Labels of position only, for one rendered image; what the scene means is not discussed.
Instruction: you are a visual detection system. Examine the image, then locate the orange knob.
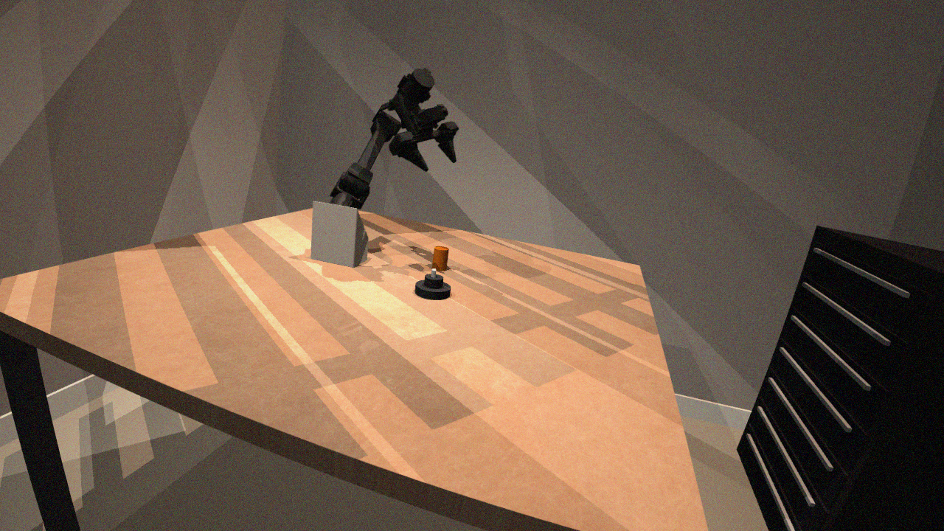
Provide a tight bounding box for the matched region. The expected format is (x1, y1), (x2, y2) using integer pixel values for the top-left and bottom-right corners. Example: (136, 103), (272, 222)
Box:
(432, 246), (449, 271)

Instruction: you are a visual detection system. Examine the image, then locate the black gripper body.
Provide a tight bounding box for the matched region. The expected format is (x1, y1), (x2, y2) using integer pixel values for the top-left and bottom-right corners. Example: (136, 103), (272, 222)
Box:
(389, 107), (458, 156)

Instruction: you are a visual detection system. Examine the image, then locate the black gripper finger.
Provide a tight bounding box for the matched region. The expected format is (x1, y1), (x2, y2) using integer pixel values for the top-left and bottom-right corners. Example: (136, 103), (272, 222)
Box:
(398, 140), (428, 171)
(438, 130), (457, 163)

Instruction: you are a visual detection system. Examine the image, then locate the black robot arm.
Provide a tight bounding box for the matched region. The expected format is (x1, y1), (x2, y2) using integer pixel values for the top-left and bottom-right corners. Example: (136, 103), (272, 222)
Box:
(329, 68), (448, 209)

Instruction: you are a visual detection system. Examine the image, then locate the grey round pedestal with d-shaped shaft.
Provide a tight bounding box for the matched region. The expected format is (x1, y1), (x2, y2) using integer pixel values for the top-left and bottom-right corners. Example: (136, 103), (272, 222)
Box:
(414, 268), (451, 300)

